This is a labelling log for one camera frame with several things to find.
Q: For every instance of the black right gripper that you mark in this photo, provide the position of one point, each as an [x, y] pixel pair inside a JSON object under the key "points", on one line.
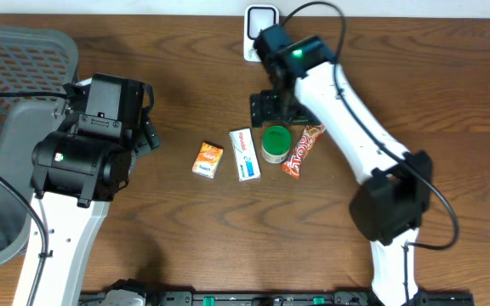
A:
{"points": [[261, 110]]}

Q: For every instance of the red Top chocolate bar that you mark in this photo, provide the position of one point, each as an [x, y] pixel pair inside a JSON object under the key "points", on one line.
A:
{"points": [[302, 148]]}

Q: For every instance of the white barcode scanner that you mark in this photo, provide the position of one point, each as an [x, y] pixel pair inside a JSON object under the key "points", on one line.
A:
{"points": [[257, 17]]}

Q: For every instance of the grey plastic basket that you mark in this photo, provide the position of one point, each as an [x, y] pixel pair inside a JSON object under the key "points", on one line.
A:
{"points": [[34, 66]]}

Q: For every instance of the white Panadol box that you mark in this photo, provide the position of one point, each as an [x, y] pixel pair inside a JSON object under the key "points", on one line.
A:
{"points": [[247, 165]]}

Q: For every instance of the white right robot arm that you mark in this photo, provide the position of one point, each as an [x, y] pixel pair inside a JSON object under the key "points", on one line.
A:
{"points": [[310, 87]]}

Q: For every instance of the green lid white jar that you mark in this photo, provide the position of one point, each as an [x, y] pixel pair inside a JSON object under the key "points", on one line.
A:
{"points": [[276, 143]]}

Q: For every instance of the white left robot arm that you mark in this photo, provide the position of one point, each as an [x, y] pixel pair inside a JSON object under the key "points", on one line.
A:
{"points": [[77, 171]]}

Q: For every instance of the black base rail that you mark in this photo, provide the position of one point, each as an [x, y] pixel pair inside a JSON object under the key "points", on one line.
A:
{"points": [[132, 292]]}

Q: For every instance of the orange small carton box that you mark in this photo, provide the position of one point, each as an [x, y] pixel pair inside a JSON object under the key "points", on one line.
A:
{"points": [[207, 161]]}

